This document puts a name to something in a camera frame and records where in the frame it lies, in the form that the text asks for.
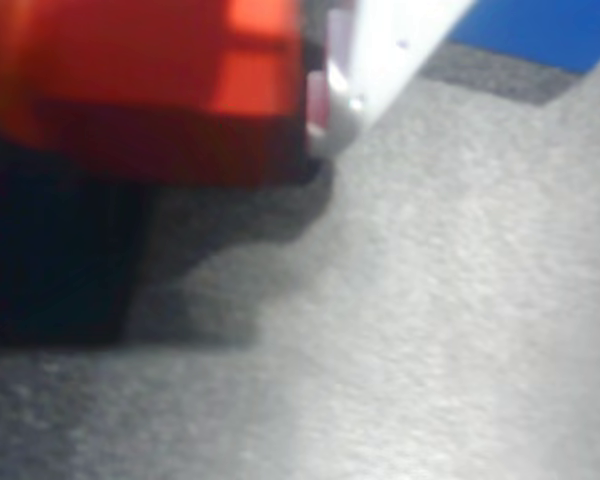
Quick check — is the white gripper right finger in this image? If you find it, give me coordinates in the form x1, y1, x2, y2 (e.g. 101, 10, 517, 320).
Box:
305, 0, 476, 152

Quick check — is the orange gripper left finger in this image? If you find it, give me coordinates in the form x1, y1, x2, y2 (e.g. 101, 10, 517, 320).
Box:
0, 0, 41, 146

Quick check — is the red cube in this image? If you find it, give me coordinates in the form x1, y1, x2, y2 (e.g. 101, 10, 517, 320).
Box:
29, 0, 309, 190

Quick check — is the blue cube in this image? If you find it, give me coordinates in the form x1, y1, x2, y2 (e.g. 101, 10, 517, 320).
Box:
448, 0, 600, 75

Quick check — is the black table mat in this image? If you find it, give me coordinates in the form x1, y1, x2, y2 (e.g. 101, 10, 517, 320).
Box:
0, 42, 600, 480

